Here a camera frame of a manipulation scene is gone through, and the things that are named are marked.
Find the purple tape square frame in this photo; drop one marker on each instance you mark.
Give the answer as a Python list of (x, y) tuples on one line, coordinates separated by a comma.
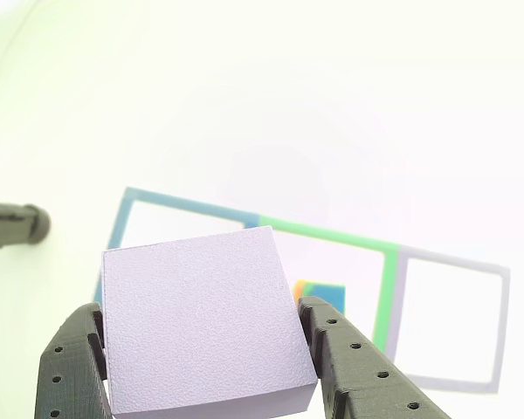
[(502, 327)]

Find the orange block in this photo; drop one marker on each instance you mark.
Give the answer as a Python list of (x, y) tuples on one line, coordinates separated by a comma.
[(298, 290)]

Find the small blue cube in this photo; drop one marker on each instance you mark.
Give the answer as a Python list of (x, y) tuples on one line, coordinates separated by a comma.
[(332, 294)]

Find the large purple block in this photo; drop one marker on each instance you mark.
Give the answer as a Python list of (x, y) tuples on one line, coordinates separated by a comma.
[(201, 323)]

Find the green tape square frame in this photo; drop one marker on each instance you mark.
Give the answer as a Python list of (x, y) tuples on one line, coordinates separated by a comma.
[(384, 297)]

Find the green block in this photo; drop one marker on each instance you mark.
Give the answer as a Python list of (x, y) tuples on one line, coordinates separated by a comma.
[(309, 288)]

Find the blue tape square frame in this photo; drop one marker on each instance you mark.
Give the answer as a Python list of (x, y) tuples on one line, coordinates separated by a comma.
[(122, 218)]

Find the black tripod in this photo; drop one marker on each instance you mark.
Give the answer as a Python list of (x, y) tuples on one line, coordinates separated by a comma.
[(26, 224)]

